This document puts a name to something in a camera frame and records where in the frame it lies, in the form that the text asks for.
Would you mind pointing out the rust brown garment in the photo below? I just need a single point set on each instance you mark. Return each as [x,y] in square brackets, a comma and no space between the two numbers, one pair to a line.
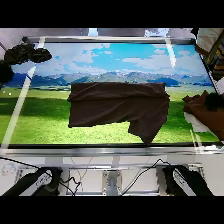
[206,116]

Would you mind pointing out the heap of clothes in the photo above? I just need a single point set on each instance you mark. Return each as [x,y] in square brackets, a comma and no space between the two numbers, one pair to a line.
[23,55]

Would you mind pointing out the brown T-shirt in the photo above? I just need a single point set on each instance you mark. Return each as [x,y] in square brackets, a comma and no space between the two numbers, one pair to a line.
[116,105]

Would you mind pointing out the black garment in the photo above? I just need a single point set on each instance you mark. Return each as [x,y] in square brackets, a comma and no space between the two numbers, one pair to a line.
[214,101]

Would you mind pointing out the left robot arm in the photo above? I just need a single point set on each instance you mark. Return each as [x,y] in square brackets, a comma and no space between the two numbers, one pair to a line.
[31,182]

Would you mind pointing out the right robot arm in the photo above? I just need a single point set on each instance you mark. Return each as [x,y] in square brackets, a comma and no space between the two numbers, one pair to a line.
[188,181]

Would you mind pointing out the white garment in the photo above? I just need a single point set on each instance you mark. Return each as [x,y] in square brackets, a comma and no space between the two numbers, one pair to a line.
[196,124]

